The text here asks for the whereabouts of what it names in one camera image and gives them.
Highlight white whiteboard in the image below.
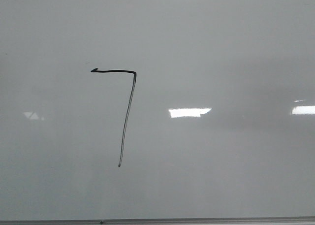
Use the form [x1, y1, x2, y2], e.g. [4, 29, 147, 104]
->
[0, 0, 315, 220]

